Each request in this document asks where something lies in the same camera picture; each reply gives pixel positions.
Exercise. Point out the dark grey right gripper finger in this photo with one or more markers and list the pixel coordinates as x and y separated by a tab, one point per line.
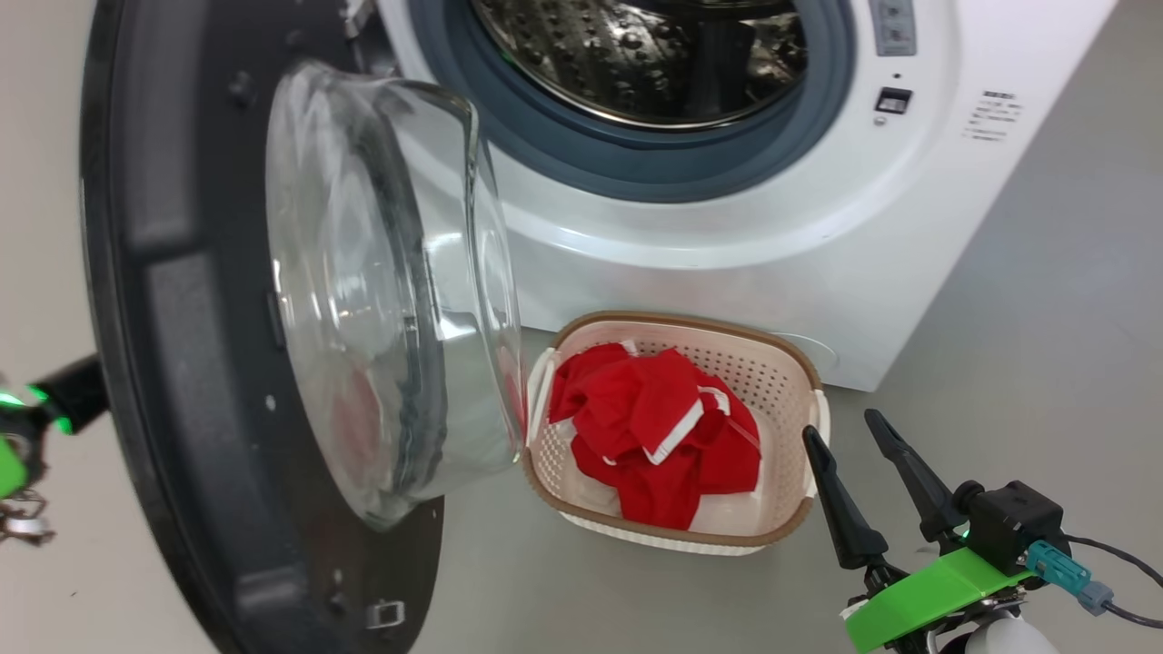
845	518
918	490

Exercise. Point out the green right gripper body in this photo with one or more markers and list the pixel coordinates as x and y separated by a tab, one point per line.
927	599

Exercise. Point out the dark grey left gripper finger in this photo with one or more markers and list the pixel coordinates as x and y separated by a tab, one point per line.
77	395

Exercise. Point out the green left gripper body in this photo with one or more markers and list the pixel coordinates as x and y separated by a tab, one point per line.
14	463

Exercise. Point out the dark grey glass washer door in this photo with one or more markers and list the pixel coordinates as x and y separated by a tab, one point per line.
182	318

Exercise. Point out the red garment with white trim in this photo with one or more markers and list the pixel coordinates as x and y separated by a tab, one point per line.
654	427

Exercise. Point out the cream perforated basket brown rim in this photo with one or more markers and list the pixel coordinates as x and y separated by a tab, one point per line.
772	381

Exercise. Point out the white front-load washing machine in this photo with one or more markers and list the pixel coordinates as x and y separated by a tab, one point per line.
772	263

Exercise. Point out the metal door latch hook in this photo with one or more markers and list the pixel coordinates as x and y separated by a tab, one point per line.
386	615

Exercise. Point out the black door lock slot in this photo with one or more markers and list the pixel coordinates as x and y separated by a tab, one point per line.
893	100

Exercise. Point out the grey rubber door gasket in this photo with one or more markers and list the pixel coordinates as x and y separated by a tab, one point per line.
563	154

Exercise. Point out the grey instruction sticker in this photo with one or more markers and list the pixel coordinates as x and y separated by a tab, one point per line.
893	27

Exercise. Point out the perforated steel washer drum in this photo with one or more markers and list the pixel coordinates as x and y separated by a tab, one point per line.
618	64

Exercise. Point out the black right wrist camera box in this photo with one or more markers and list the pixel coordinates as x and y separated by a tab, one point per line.
1018	522

